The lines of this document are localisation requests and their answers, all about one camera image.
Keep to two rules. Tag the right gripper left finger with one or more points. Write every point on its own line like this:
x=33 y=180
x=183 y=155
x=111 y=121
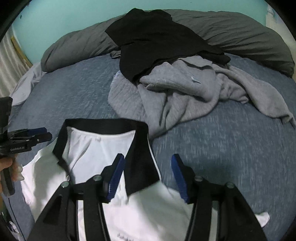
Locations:
x=77 y=209

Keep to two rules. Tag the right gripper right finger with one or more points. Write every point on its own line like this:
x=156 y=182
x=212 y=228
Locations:
x=220 y=212

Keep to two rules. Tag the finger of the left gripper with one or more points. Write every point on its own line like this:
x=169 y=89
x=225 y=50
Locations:
x=36 y=131
x=37 y=138

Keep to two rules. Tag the white black-collared polo shirt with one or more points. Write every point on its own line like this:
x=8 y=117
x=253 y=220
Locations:
x=143 y=208

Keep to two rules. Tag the person's left hand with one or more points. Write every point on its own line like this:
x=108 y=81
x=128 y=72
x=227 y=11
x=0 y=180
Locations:
x=11 y=172

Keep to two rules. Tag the light grey blanket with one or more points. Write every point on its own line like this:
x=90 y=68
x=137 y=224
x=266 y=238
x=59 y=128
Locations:
x=26 y=84

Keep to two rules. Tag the beige curtain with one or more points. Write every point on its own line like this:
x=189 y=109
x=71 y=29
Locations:
x=11 y=66

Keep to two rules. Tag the wooden pole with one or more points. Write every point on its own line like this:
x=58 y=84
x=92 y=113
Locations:
x=20 y=53

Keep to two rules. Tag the blue patterned bed sheet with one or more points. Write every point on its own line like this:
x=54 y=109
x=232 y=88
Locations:
x=235 y=142

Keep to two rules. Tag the grey knit sweater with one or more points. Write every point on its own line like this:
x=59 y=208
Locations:
x=190 y=88

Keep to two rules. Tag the black garment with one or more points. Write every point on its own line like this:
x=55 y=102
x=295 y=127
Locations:
x=147 y=39

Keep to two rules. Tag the dark grey long pillow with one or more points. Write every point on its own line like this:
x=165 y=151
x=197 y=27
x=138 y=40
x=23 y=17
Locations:
x=235 y=33

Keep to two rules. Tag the cream tufted headboard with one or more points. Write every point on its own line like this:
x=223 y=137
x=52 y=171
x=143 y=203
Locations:
x=276 y=23

